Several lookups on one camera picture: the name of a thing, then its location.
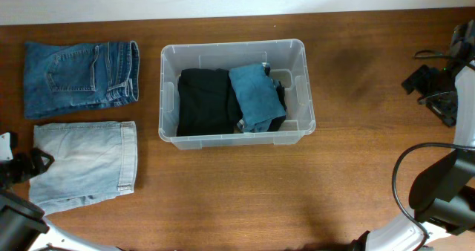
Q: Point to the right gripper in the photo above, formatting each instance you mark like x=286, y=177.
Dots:
x=416, y=79

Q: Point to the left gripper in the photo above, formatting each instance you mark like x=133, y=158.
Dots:
x=22, y=174

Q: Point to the light blue jeans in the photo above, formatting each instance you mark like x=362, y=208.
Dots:
x=93, y=162

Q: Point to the dark blue jeans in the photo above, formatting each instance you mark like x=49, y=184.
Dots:
x=62, y=79

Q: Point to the small black garment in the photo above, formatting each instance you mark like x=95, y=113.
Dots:
x=278, y=121

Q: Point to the blue shirt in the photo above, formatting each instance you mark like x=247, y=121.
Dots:
x=256, y=95

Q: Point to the large black garment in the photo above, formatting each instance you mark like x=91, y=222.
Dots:
x=208, y=104

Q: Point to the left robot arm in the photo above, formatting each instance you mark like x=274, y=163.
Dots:
x=23, y=224

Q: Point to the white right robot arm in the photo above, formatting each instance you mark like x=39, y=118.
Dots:
x=441, y=203

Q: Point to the clear plastic storage bin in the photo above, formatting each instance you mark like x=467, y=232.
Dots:
x=288, y=63

